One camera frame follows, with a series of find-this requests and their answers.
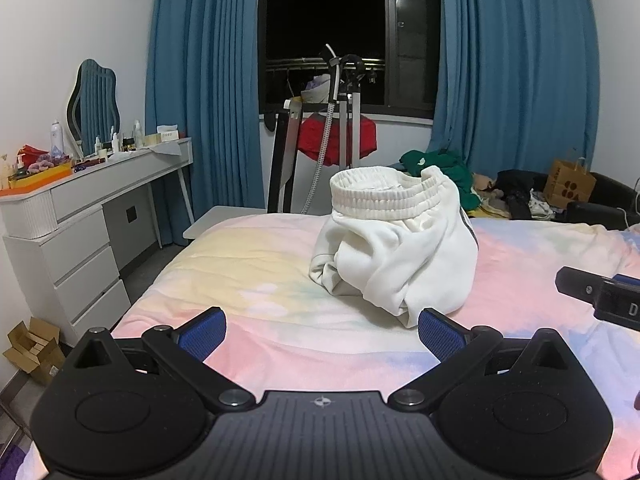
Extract white sweatpants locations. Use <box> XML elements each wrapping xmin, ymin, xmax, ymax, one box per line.
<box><xmin>309</xmin><ymin>166</ymin><xmax>480</xmax><ymax>327</ymax></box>

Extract black clothes pile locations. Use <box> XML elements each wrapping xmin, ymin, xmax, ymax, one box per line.
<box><xmin>495</xmin><ymin>169</ymin><xmax>548</xmax><ymax>220</ymax></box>

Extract black sofa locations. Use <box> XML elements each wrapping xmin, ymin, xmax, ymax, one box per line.
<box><xmin>554</xmin><ymin>174</ymin><xmax>640</xmax><ymax>231</ymax></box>

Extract cardboard boxes on floor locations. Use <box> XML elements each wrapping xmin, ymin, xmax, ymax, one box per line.
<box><xmin>3</xmin><ymin>318</ymin><xmax>65</xmax><ymax>386</ymax></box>

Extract brown paper bag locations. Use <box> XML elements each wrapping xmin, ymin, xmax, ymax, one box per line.
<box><xmin>544</xmin><ymin>157</ymin><xmax>597</xmax><ymax>209</ymax></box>

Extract white dresser desk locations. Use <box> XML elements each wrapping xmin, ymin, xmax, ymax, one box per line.
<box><xmin>1</xmin><ymin>139</ymin><xmax>193</xmax><ymax>344</ymax></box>

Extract pastel tie-dye bed sheet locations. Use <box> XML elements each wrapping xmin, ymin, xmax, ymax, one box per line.
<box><xmin>114</xmin><ymin>214</ymin><xmax>639</xmax><ymax>479</ymax></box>

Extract white stool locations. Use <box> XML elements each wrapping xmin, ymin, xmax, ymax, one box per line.
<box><xmin>182</xmin><ymin>206</ymin><xmax>266</xmax><ymax>240</ymax></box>

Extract right blue curtain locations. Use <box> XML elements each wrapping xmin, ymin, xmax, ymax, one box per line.
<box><xmin>430</xmin><ymin>0</ymin><xmax>600</xmax><ymax>174</ymax></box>

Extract blue curtain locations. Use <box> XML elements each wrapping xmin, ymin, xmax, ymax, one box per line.
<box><xmin>430</xmin><ymin>0</ymin><xmax>600</xmax><ymax>174</ymax></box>
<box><xmin>144</xmin><ymin>0</ymin><xmax>265</xmax><ymax>245</ymax></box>

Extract green garment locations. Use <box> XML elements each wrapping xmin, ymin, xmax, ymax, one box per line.
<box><xmin>399</xmin><ymin>150</ymin><xmax>480</xmax><ymax>211</ymax></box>

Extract orange tray with items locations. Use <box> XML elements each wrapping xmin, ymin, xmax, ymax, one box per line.
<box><xmin>1</xmin><ymin>144</ymin><xmax>73</xmax><ymax>197</ymax></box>

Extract white spray bottle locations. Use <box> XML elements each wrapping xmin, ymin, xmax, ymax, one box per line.
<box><xmin>50</xmin><ymin>122</ymin><xmax>65</xmax><ymax>157</ymax></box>

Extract white box on desk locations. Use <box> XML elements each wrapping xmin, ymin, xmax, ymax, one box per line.
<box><xmin>156</xmin><ymin>125</ymin><xmax>180</xmax><ymax>143</ymax></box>

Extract left blue curtain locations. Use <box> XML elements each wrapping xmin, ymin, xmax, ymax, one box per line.
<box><xmin>144</xmin><ymin>0</ymin><xmax>265</xmax><ymax>245</ymax></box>

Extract red garment on rack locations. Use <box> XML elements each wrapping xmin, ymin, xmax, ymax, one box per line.
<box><xmin>298</xmin><ymin>113</ymin><xmax>378</xmax><ymax>166</ymax></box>

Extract dark window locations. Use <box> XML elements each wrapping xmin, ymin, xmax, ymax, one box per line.
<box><xmin>257</xmin><ymin>0</ymin><xmax>440</xmax><ymax>118</ymax></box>

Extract wavy frame mirror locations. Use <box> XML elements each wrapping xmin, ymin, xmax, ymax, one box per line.
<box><xmin>66</xmin><ymin>58</ymin><xmax>120</xmax><ymax>156</ymax></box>

